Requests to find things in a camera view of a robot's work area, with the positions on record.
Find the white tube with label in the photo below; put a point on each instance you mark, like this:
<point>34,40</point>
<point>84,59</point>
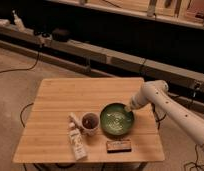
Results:
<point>76,137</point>

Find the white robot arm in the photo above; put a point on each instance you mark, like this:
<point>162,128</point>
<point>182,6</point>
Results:
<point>155,92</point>

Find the wooden table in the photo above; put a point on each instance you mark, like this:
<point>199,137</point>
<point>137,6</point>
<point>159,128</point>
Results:
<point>45,138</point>

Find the small dark wooden box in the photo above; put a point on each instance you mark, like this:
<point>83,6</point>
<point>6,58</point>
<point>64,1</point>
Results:
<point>118,146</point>

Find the green ceramic bowl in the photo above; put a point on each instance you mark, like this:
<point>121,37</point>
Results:
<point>115,120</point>

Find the white spray bottle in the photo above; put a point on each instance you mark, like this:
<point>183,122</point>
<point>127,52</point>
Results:
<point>18,22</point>

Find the yellow tipped pusher tool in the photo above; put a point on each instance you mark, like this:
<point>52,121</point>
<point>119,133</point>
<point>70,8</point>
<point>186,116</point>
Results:
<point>127,108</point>

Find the long grey ledge rail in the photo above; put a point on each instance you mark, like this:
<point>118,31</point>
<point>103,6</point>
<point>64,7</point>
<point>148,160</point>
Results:
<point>172,74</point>

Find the white ceramic mug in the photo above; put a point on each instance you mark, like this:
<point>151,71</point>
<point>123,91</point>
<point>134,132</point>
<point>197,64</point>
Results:
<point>90,123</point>

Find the black device on ledge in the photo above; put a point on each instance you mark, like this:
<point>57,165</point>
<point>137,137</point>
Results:
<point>60,35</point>

